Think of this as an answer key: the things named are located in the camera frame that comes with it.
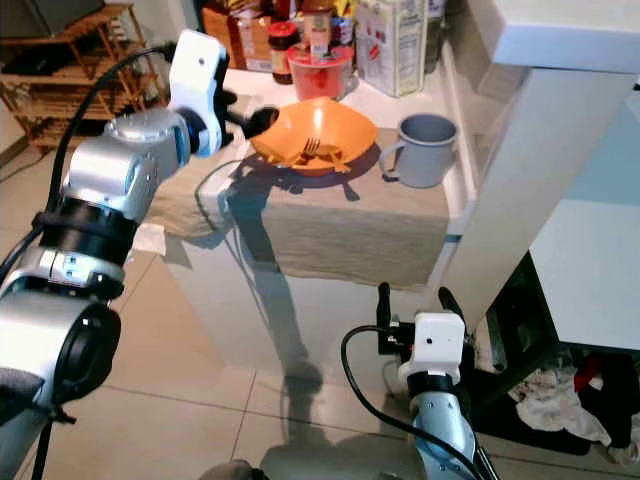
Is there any red plastic container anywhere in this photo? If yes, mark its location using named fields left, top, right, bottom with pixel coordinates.
left=287, top=45, right=356, bottom=101

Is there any white printed carton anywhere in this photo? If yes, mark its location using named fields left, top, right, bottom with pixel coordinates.
left=355, top=0, right=428, bottom=98

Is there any brown fork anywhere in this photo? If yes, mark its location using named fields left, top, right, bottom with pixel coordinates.
left=298, top=136, right=351, bottom=171

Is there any black appliance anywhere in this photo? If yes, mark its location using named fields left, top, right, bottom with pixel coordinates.
left=0, top=0, right=106, bottom=39

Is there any crumpled white cloth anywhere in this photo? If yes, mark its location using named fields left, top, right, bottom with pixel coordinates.
left=508, top=365, right=611, bottom=446

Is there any beige table cloth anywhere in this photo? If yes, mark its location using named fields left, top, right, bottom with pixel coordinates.
left=150, top=150, right=451, bottom=291

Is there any orange plastic bowl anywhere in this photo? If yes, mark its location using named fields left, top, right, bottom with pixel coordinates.
left=250, top=97, right=379, bottom=176

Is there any grey mug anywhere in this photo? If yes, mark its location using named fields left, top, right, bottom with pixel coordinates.
left=380, top=113, right=459, bottom=189

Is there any small red item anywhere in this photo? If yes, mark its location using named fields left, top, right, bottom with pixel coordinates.
left=575, top=355, right=611, bottom=393

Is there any dark jar with red lid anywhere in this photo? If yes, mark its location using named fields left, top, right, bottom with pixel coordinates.
left=268, top=20, right=301, bottom=73

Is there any flat black device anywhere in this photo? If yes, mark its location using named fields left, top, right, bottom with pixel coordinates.
left=8, top=45, right=66, bottom=76

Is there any brown spice bottle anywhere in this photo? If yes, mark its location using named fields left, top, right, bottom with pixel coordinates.
left=303, top=0, right=336, bottom=59

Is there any brown snack box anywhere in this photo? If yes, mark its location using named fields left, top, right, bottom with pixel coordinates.
left=203, top=0, right=273, bottom=71

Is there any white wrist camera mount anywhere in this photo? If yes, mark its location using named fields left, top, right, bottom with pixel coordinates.
left=168, top=30, right=229, bottom=158
left=397, top=312, right=466, bottom=391

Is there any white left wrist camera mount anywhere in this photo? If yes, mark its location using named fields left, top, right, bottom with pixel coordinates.
left=168, top=30, right=229, bottom=158

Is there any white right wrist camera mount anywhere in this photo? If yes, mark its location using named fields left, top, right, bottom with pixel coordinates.
left=397, top=312, right=466, bottom=391

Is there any wooden slatted rack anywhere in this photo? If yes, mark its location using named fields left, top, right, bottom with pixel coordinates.
left=0, top=5, right=156, bottom=151

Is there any white kitchen counter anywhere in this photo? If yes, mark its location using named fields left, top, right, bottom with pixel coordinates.
left=435, top=0, right=640, bottom=351

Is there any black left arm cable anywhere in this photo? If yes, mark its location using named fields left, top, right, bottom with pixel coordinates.
left=50, top=42, right=176, bottom=216

